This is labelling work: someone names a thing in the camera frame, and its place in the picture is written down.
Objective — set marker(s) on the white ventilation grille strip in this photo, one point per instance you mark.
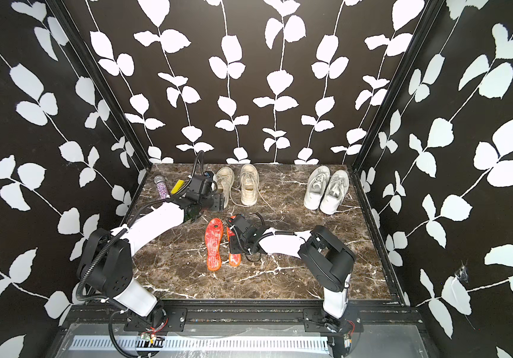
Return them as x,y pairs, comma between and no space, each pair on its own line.
315,345

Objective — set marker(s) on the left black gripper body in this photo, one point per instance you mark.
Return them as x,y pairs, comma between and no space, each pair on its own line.
214,202

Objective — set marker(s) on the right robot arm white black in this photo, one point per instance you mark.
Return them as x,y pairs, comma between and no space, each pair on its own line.
328,259

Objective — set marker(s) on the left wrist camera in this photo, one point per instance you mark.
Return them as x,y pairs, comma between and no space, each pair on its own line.
210,181

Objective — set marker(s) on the red orange insole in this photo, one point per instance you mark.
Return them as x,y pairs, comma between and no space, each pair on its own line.
212,238

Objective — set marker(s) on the beige lace sneaker one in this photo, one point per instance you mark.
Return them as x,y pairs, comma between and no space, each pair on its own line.
249,179
224,179

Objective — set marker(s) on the purple glitter bottle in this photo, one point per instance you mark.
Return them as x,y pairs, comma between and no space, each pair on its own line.
161,187

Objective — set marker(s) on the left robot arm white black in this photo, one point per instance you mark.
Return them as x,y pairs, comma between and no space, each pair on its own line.
106,269

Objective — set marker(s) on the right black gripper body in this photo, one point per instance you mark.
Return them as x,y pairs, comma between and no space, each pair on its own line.
237,246

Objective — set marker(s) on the white sneaker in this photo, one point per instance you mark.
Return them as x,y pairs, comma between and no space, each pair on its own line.
335,193
316,187

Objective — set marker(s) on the white sneaker inner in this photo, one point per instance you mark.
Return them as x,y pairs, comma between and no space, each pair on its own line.
316,187

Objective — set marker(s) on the white sneaker outer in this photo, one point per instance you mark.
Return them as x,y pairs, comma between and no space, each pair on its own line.
335,193

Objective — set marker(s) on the yellow small block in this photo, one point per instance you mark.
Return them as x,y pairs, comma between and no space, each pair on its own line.
177,187

